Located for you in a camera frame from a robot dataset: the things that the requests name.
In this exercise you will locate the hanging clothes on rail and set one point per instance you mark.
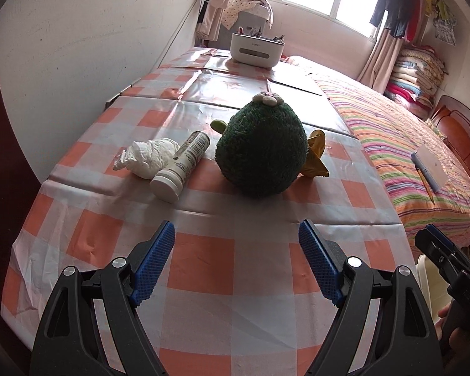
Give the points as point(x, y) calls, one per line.
point(402, 18)

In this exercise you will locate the yellow wrapper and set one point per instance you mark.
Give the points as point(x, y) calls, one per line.
point(313, 166)

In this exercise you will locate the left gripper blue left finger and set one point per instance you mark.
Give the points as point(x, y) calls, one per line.
point(148, 260)

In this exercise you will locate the hanging beige bag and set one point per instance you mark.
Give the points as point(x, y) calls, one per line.
point(209, 19)

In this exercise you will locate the dark green plush toy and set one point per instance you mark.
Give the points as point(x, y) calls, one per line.
point(262, 148)

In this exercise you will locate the striped colourful bedspread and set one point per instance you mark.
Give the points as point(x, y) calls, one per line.
point(390, 134)

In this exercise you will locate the polka dot cloth pile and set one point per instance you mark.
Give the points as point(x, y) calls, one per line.
point(234, 7)

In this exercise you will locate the folded blanket stack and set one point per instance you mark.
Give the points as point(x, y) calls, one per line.
point(415, 79)

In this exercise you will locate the pink curtain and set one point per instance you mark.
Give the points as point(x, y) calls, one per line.
point(379, 66)

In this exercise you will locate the orange checkered tablecloth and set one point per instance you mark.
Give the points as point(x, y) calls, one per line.
point(236, 296)

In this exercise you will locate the white plastic bottle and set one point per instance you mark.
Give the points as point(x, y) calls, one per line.
point(169, 182)

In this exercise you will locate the person right hand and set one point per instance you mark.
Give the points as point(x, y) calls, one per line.
point(453, 333)

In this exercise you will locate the white notebook on bed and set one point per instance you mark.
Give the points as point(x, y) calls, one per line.
point(431, 168)

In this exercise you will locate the white storage caddy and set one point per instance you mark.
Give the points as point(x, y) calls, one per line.
point(257, 51)

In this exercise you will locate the white tissue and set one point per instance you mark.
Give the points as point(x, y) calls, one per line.
point(146, 159)

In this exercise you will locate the red wooden headboard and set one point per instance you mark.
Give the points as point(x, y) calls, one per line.
point(452, 118)

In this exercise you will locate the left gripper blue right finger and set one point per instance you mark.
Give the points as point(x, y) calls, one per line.
point(325, 258)

